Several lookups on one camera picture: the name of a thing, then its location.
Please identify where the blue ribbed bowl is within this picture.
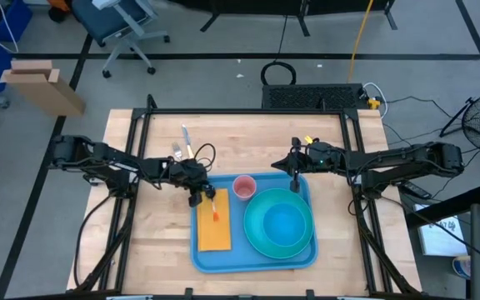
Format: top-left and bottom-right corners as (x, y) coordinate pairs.
(262, 202), (308, 248)

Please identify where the white paper box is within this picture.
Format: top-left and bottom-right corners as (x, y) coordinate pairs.
(414, 203), (470, 258)

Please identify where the black metal table frame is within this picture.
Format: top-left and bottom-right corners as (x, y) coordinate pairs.
(72, 94), (423, 295)

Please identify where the white power cable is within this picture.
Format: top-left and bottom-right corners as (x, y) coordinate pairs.
(362, 82), (389, 120)

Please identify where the blue plastic tray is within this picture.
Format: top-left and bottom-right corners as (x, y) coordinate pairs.
(189, 172), (319, 274)

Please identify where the round tape roll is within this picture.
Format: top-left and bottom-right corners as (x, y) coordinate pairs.
(452, 255), (473, 280)

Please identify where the brown cardboard box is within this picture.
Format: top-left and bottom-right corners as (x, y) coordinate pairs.
(0, 59), (86, 118)

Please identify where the black curtain partition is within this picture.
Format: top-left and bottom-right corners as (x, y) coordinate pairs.
(168, 0), (399, 38)

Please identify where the orange cloth napkin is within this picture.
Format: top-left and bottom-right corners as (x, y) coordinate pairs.
(196, 187), (233, 253)

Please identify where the pink plastic cup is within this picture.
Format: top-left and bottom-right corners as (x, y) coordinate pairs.
(232, 174), (258, 202)

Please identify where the grey office chair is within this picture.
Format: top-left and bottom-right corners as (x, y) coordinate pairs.
(71, 0), (171, 79)

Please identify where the black perforated computer case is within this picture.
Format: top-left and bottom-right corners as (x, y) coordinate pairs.
(261, 82), (368, 110)

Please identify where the orange and black object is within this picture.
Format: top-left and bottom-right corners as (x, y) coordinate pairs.
(47, 0), (73, 23)

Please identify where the yellow cable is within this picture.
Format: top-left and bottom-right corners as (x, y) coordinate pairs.
(347, 0), (374, 83)

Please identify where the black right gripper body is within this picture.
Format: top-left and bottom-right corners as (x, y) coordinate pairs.
(289, 137), (349, 193)

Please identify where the teal round plate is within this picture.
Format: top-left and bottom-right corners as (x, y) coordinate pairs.
(242, 187), (315, 260)

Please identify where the black looped wrist cable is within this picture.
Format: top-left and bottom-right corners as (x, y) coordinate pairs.
(193, 142), (218, 172)

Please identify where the black floor fan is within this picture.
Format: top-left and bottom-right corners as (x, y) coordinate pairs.
(439, 87), (480, 153)

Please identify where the coiled black cable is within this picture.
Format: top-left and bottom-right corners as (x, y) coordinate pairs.
(260, 61), (298, 87)

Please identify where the black power adapter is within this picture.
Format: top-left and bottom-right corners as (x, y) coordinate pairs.
(402, 181), (433, 200)

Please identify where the black floor cable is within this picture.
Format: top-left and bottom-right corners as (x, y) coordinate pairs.
(385, 95), (453, 120)

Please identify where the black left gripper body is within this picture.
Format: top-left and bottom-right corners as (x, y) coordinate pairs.
(166, 159), (210, 195)

